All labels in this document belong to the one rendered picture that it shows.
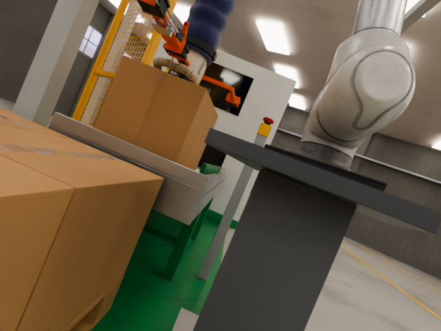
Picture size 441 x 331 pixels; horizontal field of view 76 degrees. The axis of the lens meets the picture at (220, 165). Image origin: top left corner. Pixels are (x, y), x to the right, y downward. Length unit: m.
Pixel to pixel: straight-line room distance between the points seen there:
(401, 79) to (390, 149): 11.29
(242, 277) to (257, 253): 0.07
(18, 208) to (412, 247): 11.68
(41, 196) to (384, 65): 0.62
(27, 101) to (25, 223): 1.89
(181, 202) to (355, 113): 0.76
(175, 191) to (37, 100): 1.39
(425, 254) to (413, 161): 3.10
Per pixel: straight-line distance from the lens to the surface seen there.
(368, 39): 0.71
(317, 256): 0.75
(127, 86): 1.35
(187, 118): 1.24
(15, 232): 0.48
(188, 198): 1.16
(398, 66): 0.64
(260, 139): 1.71
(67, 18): 2.36
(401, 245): 11.78
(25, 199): 0.46
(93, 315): 1.15
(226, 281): 0.82
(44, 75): 2.31
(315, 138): 0.83
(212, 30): 1.60
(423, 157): 12.06
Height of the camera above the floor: 0.68
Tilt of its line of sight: level
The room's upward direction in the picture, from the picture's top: 23 degrees clockwise
